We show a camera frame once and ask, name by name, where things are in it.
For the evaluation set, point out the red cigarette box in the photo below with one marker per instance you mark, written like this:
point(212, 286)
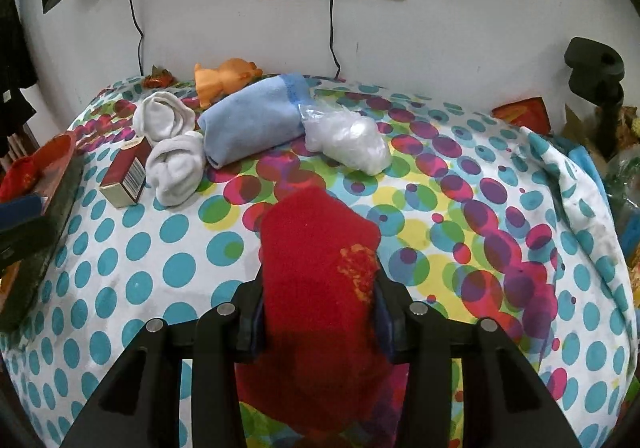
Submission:
point(122, 168)

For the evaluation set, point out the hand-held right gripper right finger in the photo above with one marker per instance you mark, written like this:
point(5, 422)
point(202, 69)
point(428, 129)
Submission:
point(384, 323)

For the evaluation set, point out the dark hanging cloth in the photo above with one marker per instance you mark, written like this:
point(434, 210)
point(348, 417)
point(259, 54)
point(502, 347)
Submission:
point(12, 53)

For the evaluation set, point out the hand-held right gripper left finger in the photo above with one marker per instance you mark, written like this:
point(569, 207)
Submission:
point(256, 333)

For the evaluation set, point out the red sock gold print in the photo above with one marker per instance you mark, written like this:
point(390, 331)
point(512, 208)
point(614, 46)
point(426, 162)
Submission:
point(315, 278)

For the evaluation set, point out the red green candy wrapper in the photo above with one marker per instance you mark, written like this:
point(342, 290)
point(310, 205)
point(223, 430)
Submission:
point(159, 77)

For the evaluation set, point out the clear bag of toys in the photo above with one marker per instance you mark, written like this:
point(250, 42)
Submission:
point(625, 178)

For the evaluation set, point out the white teal patterned cloth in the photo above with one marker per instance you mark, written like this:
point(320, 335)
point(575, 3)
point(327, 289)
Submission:
point(565, 168)

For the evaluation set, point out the orange toy animal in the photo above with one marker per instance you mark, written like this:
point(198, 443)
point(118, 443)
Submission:
point(220, 78)

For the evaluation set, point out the black clamp stand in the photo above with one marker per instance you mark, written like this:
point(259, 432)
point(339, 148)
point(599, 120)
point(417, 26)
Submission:
point(592, 63)

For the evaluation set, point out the polka dot tablecloth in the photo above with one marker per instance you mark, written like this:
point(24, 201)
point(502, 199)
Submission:
point(150, 238)

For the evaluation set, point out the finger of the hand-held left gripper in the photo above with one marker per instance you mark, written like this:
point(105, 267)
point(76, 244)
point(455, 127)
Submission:
point(25, 243)
point(20, 209)

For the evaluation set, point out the white sock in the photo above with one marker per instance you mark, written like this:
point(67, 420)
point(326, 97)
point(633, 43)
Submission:
point(160, 118)
point(175, 168)

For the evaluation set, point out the clear plastic bag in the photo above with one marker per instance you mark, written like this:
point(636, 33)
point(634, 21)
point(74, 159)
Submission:
point(350, 138)

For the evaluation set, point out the round red lacquer tray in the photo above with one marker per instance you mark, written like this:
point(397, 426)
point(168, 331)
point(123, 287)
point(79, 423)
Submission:
point(50, 228)

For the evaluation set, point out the dark wooden chair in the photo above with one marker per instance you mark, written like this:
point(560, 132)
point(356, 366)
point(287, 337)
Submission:
point(25, 143)

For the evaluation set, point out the blue folded towel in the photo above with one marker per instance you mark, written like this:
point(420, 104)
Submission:
point(250, 123)

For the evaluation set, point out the red packet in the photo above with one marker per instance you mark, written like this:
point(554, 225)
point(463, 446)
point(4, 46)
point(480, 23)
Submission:
point(525, 113)

